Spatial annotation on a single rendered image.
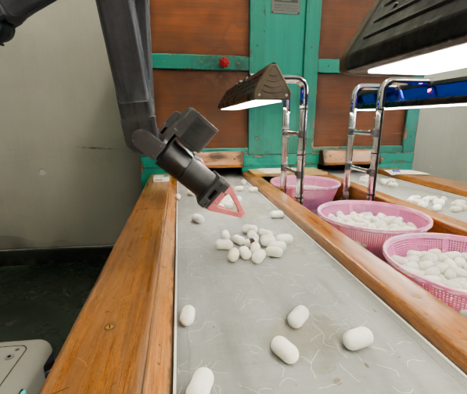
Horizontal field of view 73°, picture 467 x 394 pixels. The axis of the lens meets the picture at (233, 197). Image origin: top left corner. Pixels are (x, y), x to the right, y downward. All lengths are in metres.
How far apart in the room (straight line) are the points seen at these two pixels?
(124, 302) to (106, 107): 1.92
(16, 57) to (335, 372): 2.39
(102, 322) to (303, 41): 1.40
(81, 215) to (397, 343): 2.22
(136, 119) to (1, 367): 0.93
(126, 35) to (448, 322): 0.59
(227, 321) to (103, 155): 1.97
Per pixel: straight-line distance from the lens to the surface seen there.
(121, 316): 0.43
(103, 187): 2.35
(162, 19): 1.50
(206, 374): 0.35
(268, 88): 0.68
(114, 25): 0.57
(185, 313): 0.43
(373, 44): 0.30
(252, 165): 1.49
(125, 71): 0.57
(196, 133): 0.58
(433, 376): 0.43
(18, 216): 2.61
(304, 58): 1.57
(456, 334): 0.46
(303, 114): 0.94
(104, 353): 0.38
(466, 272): 0.69
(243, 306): 0.47
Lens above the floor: 1.00
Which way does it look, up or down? 14 degrees down
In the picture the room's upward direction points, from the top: straight up
